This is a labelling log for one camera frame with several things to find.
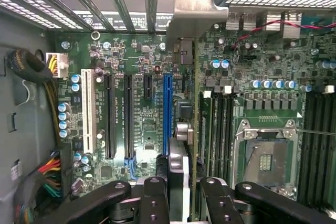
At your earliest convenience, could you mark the blue expansion slot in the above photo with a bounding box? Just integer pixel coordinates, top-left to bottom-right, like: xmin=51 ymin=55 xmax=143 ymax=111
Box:
xmin=162 ymin=74 xmax=174 ymax=156

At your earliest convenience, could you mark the white power connector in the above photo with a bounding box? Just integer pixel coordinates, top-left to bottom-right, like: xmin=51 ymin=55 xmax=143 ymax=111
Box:
xmin=45 ymin=51 xmax=70 ymax=79

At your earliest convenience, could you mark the short black expansion slot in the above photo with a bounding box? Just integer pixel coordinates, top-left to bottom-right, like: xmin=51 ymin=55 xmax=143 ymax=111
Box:
xmin=143 ymin=73 xmax=154 ymax=100

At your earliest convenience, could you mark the installed green RAM stick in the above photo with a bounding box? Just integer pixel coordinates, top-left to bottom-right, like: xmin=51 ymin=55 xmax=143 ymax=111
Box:
xmin=198 ymin=94 xmax=214 ymax=164

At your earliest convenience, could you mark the blue SATA port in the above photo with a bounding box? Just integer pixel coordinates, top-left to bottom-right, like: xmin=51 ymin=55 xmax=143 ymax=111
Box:
xmin=122 ymin=155 xmax=138 ymax=180

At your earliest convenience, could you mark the thin socket locking lever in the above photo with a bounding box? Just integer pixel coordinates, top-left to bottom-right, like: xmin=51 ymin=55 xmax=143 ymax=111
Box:
xmin=295 ymin=127 xmax=336 ymax=137

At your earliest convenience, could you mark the white expansion slot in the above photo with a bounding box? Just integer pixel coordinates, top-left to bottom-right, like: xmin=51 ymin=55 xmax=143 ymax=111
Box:
xmin=80 ymin=68 xmax=97 ymax=154

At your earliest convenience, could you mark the black sleeved wire bundle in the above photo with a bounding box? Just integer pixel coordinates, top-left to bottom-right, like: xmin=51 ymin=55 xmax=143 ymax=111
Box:
xmin=6 ymin=48 xmax=62 ymax=147

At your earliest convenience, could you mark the green motherboard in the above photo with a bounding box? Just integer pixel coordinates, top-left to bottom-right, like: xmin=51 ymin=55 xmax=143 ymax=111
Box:
xmin=54 ymin=31 xmax=336 ymax=224

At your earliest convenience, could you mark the grey power supply unit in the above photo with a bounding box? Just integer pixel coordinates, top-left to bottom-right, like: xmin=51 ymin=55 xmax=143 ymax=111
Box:
xmin=0 ymin=11 xmax=57 ymax=224

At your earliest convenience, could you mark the black expansion slot cover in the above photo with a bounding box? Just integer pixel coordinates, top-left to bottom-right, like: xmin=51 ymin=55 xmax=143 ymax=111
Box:
xmin=61 ymin=0 xmax=116 ymax=31
xmin=102 ymin=0 xmax=137 ymax=33
xmin=141 ymin=0 xmax=159 ymax=34
xmin=31 ymin=0 xmax=93 ymax=32

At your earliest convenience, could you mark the CPU socket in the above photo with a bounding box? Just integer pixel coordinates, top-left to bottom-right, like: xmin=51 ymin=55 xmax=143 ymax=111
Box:
xmin=233 ymin=119 xmax=300 ymax=202

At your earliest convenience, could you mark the multicolour wire bundle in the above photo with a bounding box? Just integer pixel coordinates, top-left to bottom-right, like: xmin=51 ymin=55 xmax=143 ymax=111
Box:
xmin=14 ymin=150 xmax=65 ymax=224

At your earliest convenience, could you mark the long black expansion slot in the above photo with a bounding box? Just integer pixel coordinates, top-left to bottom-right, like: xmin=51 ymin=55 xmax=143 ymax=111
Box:
xmin=123 ymin=74 xmax=135 ymax=159
xmin=103 ymin=73 xmax=117 ymax=160

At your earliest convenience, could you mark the black RAM slot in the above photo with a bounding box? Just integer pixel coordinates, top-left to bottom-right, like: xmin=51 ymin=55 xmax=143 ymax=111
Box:
xmin=312 ymin=93 xmax=323 ymax=209
xmin=221 ymin=94 xmax=230 ymax=175
xmin=301 ymin=93 xmax=313 ymax=206
xmin=213 ymin=94 xmax=222 ymax=169
xmin=228 ymin=94 xmax=237 ymax=179
xmin=322 ymin=92 xmax=334 ymax=210

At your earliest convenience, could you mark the twisted red black wire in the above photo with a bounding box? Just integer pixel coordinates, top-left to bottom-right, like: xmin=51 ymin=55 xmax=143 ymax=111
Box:
xmin=230 ymin=18 xmax=336 ymax=49

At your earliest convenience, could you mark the silver finned heatsink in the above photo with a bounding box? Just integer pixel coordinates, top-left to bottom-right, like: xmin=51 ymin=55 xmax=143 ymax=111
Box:
xmin=225 ymin=11 xmax=302 ymax=39

